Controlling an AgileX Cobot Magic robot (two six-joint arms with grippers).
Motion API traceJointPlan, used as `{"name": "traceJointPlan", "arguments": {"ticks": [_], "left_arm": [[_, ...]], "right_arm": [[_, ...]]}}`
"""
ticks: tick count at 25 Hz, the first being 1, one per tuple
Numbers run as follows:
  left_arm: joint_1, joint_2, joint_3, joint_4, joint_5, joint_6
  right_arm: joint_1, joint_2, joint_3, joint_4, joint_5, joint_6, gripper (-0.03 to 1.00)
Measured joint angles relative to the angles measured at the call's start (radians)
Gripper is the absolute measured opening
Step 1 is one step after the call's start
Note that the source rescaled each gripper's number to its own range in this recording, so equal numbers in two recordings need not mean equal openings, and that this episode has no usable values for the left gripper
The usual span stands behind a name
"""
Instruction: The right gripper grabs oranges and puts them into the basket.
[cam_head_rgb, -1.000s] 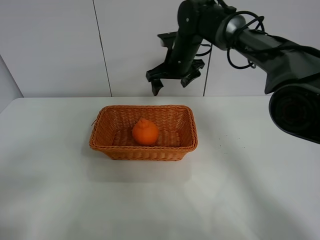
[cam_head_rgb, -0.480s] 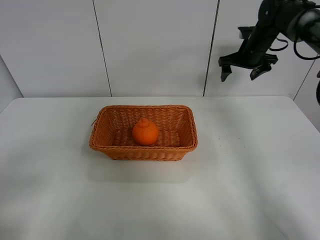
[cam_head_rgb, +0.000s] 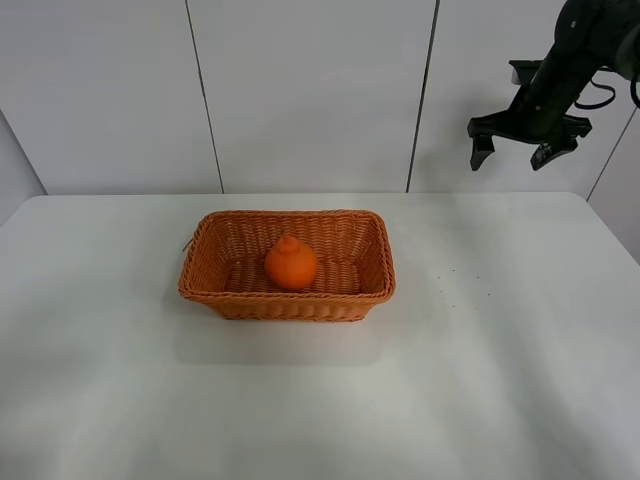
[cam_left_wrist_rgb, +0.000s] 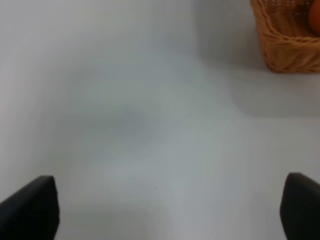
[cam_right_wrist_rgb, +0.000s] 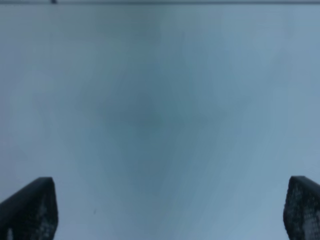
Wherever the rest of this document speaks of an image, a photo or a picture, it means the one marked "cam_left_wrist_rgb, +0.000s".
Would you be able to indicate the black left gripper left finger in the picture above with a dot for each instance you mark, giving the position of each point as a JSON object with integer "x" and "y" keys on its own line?
{"x": 31, "y": 213}

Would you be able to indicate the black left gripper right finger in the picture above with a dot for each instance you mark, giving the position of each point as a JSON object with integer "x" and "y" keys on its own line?
{"x": 300, "y": 207}

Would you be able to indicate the orange with stem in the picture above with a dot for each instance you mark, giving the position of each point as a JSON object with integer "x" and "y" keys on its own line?
{"x": 314, "y": 16}

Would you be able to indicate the woven wicker basket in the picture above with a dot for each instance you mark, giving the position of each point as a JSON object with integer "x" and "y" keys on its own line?
{"x": 286, "y": 40}

